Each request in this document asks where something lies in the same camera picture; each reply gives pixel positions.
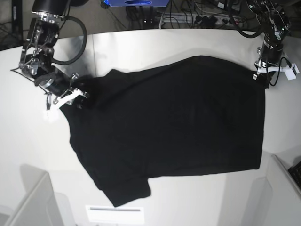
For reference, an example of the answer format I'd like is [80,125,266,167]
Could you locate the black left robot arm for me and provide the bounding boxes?
[228,0,293,88]

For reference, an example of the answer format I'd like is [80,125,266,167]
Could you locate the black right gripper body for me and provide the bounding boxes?
[35,68,79,97]

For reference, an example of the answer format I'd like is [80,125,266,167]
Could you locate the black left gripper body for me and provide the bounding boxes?
[254,47,283,73]

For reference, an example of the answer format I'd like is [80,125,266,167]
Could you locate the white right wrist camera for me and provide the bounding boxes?
[43,106,63,123]

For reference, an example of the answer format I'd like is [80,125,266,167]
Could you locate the blue box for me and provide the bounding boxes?
[100,0,169,8]

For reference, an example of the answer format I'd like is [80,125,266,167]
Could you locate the black T-shirt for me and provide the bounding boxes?
[61,56,266,207]

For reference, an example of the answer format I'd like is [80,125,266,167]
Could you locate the black keyboard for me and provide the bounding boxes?
[288,162,301,188]

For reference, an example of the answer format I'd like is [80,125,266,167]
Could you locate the white power strip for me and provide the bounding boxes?
[159,13,233,28]

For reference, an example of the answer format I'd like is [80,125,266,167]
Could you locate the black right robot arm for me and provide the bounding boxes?
[13,0,89,110]

